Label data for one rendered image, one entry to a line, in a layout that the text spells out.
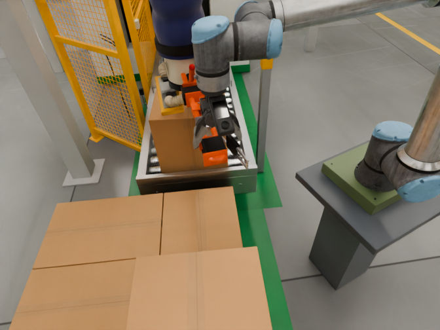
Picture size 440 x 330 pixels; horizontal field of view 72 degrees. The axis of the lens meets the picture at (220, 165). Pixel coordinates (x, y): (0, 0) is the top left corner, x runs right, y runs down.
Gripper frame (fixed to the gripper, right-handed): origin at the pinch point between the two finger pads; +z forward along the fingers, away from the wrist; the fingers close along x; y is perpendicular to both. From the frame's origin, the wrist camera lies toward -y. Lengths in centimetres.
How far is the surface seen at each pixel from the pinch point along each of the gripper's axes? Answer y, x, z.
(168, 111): 42.3, 12.7, 11.4
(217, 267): -25.0, 7.7, 27.5
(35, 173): 153, 137, 122
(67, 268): 13, 72, 68
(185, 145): 58, 7, 45
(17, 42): 133, 92, 5
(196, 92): 30.0, 1.2, -2.6
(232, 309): -38.5, 6.3, 27.5
